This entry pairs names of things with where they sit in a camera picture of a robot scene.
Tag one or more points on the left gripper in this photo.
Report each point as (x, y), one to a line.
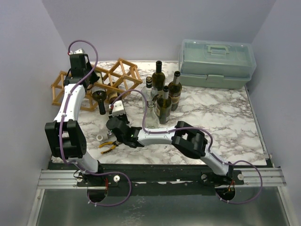
(94, 78)

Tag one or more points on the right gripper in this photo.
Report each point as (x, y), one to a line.
(116, 117)

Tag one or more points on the green bottle brown label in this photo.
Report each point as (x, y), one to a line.
(112, 95)

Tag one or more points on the green bottle silver neck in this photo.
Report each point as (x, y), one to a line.
(164, 104)

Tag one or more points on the green bottle beige label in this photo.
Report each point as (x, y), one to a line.
(175, 89)

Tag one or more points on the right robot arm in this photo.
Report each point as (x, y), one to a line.
(192, 142)

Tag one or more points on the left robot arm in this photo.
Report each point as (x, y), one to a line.
(65, 137)

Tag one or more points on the dark bottle in rack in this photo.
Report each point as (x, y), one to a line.
(99, 94)

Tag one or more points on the wooden wine rack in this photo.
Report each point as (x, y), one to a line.
(122, 76)

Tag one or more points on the clear square liquor bottle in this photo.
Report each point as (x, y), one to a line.
(150, 92)

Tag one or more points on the tall green wine bottle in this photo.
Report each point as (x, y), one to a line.
(158, 78)

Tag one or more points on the white tape roll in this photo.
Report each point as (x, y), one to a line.
(99, 137)

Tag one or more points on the clear glass carafe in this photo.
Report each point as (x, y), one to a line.
(151, 120)

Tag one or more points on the translucent plastic toolbox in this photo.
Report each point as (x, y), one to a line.
(216, 64)

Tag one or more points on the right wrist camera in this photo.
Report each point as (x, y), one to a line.
(116, 109)

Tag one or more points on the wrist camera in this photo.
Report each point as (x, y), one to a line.
(116, 109)
(78, 51)

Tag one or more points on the yellow handled pliers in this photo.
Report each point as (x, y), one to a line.
(112, 146)

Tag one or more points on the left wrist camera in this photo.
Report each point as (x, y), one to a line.
(78, 51)

